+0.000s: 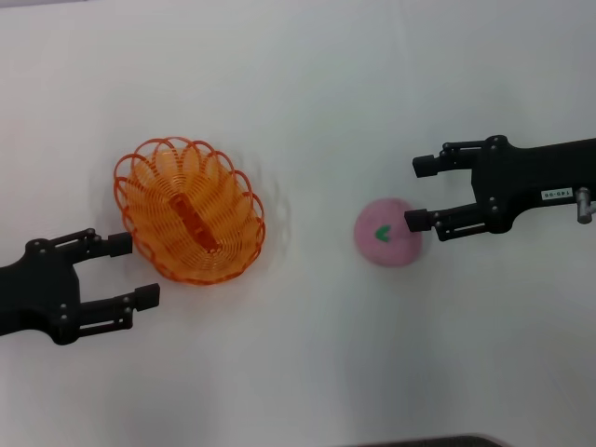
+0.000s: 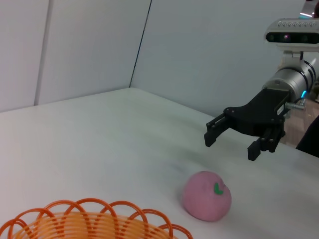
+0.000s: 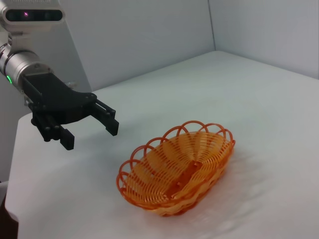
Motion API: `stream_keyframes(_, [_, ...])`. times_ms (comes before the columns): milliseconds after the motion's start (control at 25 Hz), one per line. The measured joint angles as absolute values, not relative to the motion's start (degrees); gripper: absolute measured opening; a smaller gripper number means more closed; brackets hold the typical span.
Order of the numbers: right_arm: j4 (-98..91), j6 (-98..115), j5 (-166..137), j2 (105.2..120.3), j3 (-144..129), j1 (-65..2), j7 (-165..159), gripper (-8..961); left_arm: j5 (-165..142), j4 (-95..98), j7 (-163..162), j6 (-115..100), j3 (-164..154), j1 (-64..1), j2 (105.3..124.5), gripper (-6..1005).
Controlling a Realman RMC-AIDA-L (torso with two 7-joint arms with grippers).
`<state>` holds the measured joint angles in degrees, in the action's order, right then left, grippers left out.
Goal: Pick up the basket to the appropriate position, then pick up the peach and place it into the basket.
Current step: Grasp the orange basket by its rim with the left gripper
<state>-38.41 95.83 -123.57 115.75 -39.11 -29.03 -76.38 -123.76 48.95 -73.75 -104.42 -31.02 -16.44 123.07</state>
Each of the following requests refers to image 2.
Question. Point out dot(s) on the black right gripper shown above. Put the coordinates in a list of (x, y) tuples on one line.
[(261, 112)]

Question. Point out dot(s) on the pink toy peach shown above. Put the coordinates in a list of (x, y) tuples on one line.
[(204, 199)]

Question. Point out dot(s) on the orange woven plastic basket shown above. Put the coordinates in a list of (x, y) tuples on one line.
[(74, 221)]

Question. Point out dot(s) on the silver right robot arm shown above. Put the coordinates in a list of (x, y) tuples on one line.
[(291, 79)]

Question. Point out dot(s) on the metal right wrist connector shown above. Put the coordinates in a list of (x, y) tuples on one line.
[(295, 105)]

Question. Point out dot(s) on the dark background object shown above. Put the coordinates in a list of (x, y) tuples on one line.
[(310, 139)]

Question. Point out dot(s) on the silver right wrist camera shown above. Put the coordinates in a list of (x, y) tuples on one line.
[(289, 35)]

